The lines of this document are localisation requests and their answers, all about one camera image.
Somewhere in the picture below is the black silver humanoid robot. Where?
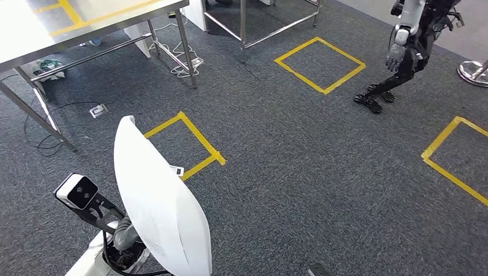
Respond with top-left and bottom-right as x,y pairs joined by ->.
353,0 -> 465,114

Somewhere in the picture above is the steel workbench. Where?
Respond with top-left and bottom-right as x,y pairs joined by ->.
0,0 -> 199,154

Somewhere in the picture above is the white power cable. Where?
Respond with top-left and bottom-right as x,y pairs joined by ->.
150,15 -> 205,79

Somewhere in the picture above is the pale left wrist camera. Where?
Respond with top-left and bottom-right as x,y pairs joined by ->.
54,173 -> 125,236

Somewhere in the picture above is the white desk panel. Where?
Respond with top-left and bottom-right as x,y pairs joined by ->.
124,21 -> 153,58
182,0 -> 208,32

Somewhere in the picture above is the yellow floor tape square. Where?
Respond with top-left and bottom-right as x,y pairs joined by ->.
421,116 -> 488,208

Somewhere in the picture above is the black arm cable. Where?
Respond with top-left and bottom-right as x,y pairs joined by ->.
101,230 -> 171,276

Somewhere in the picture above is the black robot body part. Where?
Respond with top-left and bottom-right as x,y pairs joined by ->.
307,263 -> 329,276

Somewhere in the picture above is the white plastic car part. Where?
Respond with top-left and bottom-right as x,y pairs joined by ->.
113,115 -> 213,276

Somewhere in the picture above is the black floor cable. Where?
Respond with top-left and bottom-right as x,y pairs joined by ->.
22,101 -> 101,158

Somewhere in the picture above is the steel table frame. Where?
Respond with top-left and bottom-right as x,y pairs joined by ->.
204,0 -> 323,64

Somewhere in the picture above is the grey floor socket box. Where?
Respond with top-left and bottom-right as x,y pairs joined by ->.
89,103 -> 109,119

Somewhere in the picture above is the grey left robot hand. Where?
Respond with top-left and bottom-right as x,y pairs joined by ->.
112,215 -> 140,252

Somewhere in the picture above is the chrome stanchion post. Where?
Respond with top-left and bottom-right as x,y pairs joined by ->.
457,59 -> 488,89

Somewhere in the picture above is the green white bag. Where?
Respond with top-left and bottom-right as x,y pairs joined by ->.
28,57 -> 66,83

